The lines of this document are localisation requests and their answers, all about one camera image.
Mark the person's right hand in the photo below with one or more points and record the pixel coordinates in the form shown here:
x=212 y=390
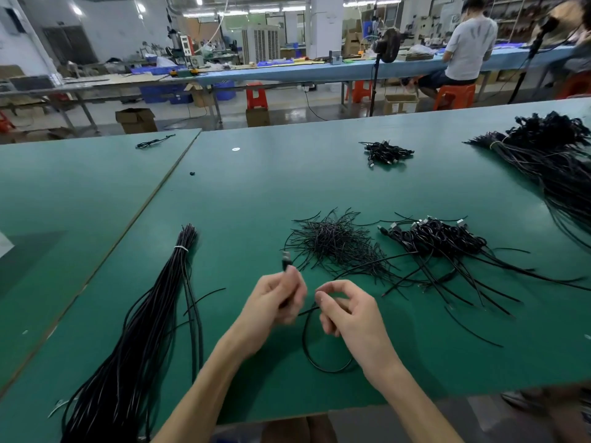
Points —
x=358 y=327

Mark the person's left hand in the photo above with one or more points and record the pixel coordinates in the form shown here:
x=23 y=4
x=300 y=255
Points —
x=268 y=309

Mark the person's left forearm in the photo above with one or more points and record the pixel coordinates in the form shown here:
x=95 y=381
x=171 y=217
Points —
x=203 y=401

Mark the person's brown shorts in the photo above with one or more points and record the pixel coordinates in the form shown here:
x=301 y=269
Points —
x=300 y=431

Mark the person's right leg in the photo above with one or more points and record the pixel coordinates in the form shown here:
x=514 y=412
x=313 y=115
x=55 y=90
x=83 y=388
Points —
x=565 y=415

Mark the small cardboard box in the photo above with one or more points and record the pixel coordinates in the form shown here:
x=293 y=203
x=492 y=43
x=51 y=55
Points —
x=258 y=118

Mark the red plastic stool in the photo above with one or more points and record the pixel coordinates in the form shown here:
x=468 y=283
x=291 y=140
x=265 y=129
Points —
x=256 y=98

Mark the open cardboard box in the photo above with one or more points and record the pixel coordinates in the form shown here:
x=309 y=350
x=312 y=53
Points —
x=136 y=122

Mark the orange plastic stool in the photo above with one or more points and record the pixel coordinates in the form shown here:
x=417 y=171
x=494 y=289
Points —
x=576 y=87
x=361 y=92
x=455 y=98
x=5 y=122

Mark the long blue workbench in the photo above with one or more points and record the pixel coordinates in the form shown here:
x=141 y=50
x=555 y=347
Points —
x=332 y=69

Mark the large white box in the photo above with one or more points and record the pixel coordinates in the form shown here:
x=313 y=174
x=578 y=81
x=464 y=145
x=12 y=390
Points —
x=5 y=245

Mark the black fan on stand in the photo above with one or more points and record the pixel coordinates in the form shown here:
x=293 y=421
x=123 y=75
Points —
x=387 y=46

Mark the black tripod stand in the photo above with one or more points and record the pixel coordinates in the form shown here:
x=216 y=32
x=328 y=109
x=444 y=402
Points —
x=533 y=55

